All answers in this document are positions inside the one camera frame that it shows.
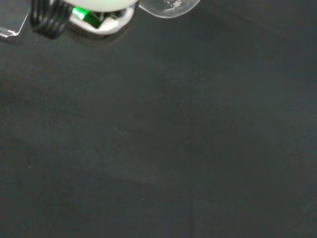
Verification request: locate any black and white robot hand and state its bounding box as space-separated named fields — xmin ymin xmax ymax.
xmin=29 ymin=0 xmax=138 ymax=41

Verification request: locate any black bench cloth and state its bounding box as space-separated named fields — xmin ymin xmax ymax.
xmin=0 ymin=0 xmax=317 ymax=238

